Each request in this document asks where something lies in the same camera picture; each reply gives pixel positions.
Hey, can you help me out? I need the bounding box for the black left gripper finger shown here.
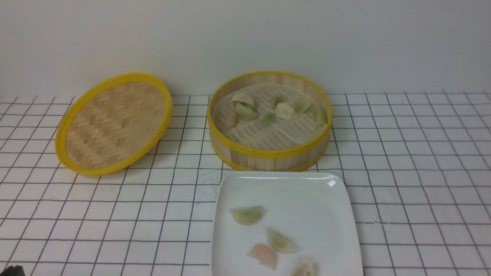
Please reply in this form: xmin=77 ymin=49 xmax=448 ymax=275
xmin=0 ymin=265 xmax=26 ymax=276

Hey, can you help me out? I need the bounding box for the green dumpling on plate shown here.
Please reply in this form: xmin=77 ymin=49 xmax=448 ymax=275
xmin=229 ymin=206 xmax=265 ymax=226

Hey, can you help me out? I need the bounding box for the pink dumpling on plate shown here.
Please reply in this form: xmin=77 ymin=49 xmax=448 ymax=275
xmin=247 ymin=244 xmax=277 ymax=271

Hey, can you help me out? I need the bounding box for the white square plate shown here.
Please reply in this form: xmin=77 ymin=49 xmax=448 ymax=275
xmin=210 ymin=171 xmax=364 ymax=276

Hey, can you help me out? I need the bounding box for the beige dumpling on plate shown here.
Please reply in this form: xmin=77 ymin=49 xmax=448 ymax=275
xmin=290 ymin=259 xmax=315 ymax=276

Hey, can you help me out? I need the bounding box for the yellow rimmed bamboo steamer lid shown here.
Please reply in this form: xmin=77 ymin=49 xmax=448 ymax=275
xmin=55 ymin=73 xmax=173 ymax=176

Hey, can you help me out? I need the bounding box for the pink dumpling in steamer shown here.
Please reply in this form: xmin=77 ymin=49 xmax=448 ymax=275
xmin=223 ymin=112 xmax=237 ymax=130

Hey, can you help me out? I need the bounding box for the white dumpling in steamer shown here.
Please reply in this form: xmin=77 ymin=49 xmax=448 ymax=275
xmin=230 ymin=92 xmax=255 ymax=108

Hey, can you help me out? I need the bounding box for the yellow rimmed bamboo steamer basket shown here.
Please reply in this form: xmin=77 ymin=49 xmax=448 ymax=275
xmin=207 ymin=71 xmax=333 ymax=171

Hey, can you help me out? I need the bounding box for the small green dumpling in steamer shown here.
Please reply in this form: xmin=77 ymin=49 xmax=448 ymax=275
xmin=258 ymin=112 xmax=277 ymax=125

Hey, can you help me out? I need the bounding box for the cream dumpling in steamer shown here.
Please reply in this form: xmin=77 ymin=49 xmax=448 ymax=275
xmin=274 ymin=102 xmax=299 ymax=120

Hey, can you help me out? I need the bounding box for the green dumpling steamer back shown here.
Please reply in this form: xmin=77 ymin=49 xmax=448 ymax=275
xmin=270 ymin=95 xmax=288 ymax=109

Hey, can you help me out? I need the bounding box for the green dumpling steamer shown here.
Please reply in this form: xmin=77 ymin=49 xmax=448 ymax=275
xmin=292 ymin=99 xmax=312 ymax=114
xmin=270 ymin=95 xmax=288 ymax=109

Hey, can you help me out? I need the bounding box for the green dumpling steamer right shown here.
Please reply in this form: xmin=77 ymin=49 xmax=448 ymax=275
xmin=292 ymin=99 xmax=312 ymax=114

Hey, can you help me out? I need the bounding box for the green dumpling steamer edge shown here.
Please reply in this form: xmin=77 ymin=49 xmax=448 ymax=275
xmin=312 ymin=105 xmax=327 ymax=127

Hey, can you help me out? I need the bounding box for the white grid tablecloth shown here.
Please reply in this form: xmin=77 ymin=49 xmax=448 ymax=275
xmin=0 ymin=92 xmax=491 ymax=276

